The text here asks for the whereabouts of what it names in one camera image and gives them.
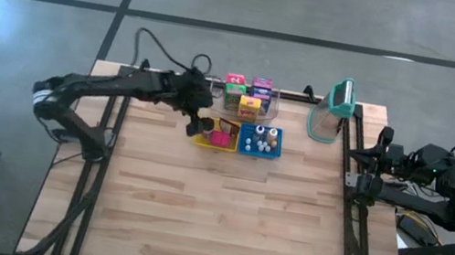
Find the small yellow food box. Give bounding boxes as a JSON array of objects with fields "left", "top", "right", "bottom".
[{"left": 236, "top": 93, "right": 264, "bottom": 124}]

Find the teal box grater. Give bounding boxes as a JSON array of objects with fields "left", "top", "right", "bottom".
[{"left": 303, "top": 72, "right": 361, "bottom": 148}]

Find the small green cereal box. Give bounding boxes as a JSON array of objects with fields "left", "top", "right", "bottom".
[{"left": 221, "top": 81, "right": 248, "bottom": 113}]

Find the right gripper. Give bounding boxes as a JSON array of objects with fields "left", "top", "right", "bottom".
[{"left": 344, "top": 119, "right": 418, "bottom": 180}]

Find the small pink cereal box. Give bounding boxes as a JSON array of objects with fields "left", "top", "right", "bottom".
[{"left": 225, "top": 71, "right": 249, "bottom": 89}]

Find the red-lidded smoked paprika tin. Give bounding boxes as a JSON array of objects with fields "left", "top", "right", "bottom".
[{"left": 208, "top": 129, "right": 233, "bottom": 150}]

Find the black aluminium rig frame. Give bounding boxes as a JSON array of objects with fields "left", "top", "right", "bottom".
[{"left": 16, "top": 41, "right": 434, "bottom": 255}]

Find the small blue purple box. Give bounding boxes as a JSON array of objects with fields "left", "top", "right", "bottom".
[{"left": 248, "top": 85, "right": 274, "bottom": 118}]

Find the yellow plastic basket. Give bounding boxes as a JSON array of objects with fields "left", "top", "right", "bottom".
[{"left": 192, "top": 112, "right": 243, "bottom": 154}]

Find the blue plastic basket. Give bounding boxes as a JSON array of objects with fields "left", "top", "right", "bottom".
[{"left": 236, "top": 121, "right": 287, "bottom": 162}]

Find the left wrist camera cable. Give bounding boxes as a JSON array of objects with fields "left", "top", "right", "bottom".
[{"left": 188, "top": 50, "right": 216, "bottom": 78}]

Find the Raisin Bran cereal box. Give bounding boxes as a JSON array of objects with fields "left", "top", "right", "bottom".
[{"left": 251, "top": 74, "right": 275, "bottom": 92}]

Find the black power brick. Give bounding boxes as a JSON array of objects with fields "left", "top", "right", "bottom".
[{"left": 392, "top": 213, "right": 443, "bottom": 250}]

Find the clear plastic bin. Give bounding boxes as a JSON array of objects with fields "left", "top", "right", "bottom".
[{"left": 205, "top": 77, "right": 285, "bottom": 128}]

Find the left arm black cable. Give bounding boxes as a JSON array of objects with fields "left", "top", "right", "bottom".
[{"left": 128, "top": 26, "right": 200, "bottom": 79}]

